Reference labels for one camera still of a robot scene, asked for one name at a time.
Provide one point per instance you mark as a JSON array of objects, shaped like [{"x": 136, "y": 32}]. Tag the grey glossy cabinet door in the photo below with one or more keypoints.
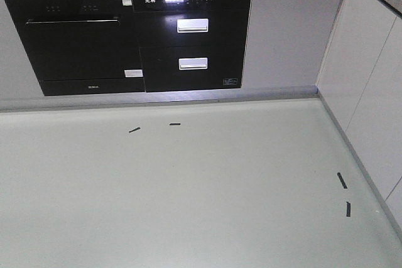
[{"x": 286, "y": 40}]

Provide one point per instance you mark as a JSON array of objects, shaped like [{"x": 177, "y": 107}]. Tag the black built-in disinfection cabinet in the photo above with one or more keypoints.
[{"x": 161, "y": 46}]

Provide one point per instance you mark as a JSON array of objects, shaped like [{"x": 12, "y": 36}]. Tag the silver lower drawer handle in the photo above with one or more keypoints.
[{"x": 192, "y": 64}]

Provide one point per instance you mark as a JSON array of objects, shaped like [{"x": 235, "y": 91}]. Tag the black built-in dishwasher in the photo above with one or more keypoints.
[{"x": 80, "y": 47}]

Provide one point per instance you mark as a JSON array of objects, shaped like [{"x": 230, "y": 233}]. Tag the silver upper drawer handle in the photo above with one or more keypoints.
[{"x": 193, "y": 25}]

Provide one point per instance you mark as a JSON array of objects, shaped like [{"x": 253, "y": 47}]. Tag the silver drawer handle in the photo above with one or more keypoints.
[
  {"x": 193, "y": 25},
  {"x": 192, "y": 64}
]

